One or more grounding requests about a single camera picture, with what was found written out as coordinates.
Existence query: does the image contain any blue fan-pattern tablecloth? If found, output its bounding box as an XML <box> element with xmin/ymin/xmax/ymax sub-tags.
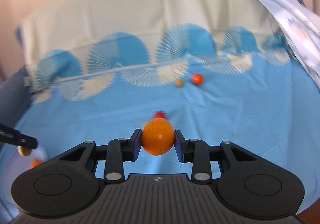
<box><xmin>15</xmin><ymin>0</ymin><xmax>319</xmax><ymax>209</ymax></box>

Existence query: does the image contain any lavender plate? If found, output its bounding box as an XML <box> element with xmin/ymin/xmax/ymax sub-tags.
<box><xmin>29</xmin><ymin>145</ymin><xmax>48</xmax><ymax>163</ymax></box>

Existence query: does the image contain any red cherry tomato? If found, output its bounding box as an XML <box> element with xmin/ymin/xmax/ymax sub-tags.
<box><xmin>152</xmin><ymin>111</ymin><xmax>167</xmax><ymax>119</ymax></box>

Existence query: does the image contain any orange mid tablecloth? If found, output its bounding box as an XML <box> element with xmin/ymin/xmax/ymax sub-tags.
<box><xmin>141</xmin><ymin>118</ymin><xmax>175</xmax><ymax>156</ymax></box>

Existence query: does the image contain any white floral fabric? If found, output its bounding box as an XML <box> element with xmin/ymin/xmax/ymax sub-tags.
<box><xmin>259</xmin><ymin>0</ymin><xmax>319</xmax><ymax>86</ymax></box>

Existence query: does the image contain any tan longan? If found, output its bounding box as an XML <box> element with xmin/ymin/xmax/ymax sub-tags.
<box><xmin>175</xmin><ymin>79</ymin><xmax>184</xmax><ymax>87</ymax></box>
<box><xmin>17</xmin><ymin>146</ymin><xmax>32</xmax><ymax>157</ymax></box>

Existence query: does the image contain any small orange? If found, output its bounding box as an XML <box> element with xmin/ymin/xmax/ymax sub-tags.
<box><xmin>191</xmin><ymin>73</ymin><xmax>204</xmax><ymax>86</ymax></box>

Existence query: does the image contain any blue sofa armrest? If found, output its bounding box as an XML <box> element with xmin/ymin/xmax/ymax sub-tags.
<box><xmin>0</xmin><ymin>66</ymin><xmax>33</xmax><ymax>128</ymax></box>

